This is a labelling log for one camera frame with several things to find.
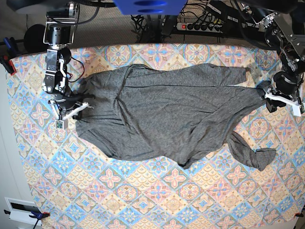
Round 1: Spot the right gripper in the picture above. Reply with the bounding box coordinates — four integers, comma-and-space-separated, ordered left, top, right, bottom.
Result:
50, 93, 92, 129

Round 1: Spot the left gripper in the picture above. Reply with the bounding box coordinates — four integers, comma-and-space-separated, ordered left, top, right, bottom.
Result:
256, 80, 304, 117

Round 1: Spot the grey t-shirt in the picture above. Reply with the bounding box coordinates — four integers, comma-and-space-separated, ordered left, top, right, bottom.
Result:
76, 64, 276, 171

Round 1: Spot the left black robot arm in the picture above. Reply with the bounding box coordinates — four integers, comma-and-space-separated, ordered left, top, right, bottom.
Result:
257, 12, 305, 116

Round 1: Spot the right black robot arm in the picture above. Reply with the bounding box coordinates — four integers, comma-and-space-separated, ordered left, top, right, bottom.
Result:
42, 2, 95, 129

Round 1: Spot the black round stool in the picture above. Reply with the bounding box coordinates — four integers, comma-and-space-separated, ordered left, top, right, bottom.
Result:
23, 24, 48, 53

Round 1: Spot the patterned colourful tablecloth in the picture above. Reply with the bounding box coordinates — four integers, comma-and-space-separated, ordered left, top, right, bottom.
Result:
6, 44, 305, 229

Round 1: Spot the red blue table clamp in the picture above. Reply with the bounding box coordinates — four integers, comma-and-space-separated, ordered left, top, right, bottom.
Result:
0, 37, 19, 75

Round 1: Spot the black power strip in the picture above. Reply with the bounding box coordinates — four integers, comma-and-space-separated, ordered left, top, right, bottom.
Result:
176, 22, 223, 33

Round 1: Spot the orange blue corner clamp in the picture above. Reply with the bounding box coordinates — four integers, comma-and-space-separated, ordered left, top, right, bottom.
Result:
4, 210, 50, 229

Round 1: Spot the white wall outlet box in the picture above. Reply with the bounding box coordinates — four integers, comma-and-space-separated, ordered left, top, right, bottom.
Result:
5, 197, 39, 226

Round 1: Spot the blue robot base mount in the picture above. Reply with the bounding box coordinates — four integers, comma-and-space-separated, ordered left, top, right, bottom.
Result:
113, 0, 187, 16

